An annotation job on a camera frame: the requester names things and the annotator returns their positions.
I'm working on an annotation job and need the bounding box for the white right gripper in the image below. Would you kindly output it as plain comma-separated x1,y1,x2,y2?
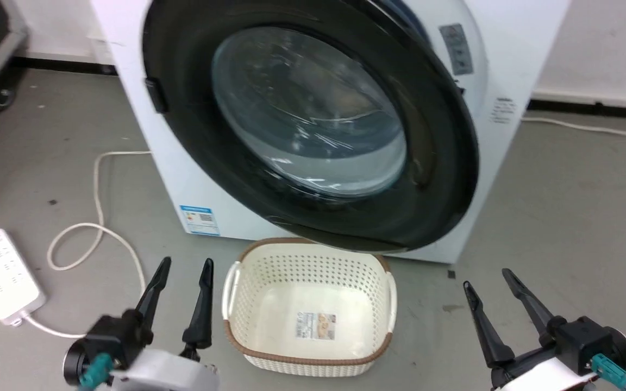
462,268,596,391

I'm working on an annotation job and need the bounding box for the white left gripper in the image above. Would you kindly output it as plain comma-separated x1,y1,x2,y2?
108,256,220,391

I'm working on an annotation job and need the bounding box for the black round glass washer door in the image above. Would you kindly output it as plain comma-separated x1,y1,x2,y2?
142,0,480,254

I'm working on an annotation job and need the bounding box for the grey door lock plate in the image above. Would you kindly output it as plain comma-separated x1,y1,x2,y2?
439,23,474,76

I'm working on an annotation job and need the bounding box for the white front-load washing machine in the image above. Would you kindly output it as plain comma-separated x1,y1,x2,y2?
89,0,572,265

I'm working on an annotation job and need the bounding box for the blue energy label sticker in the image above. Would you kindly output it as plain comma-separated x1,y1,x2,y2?
179,205,221,237

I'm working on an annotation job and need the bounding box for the paper label inside basket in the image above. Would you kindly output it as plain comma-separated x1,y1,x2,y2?
295,312,337,341

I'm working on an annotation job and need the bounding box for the white laundry basket brown rim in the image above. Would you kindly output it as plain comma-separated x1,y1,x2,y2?
222,237,398,378

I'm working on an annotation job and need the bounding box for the small white warning sticker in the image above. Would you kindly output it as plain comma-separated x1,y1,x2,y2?
489,96,518,125

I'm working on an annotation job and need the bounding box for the teal left camera connector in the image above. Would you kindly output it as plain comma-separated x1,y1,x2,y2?
78,352,114,390

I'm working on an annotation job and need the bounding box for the teal camera connector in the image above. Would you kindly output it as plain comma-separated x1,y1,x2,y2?
78,352,114,390
590,354,626,391

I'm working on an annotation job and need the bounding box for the teal right camera connector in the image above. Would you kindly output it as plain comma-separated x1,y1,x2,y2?
590,354,626,391

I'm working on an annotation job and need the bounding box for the white power cord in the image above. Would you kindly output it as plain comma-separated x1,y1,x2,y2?
20,150,153,338

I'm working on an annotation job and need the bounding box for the thin white floor cable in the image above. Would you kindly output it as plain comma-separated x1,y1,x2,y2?
521,116,626,137

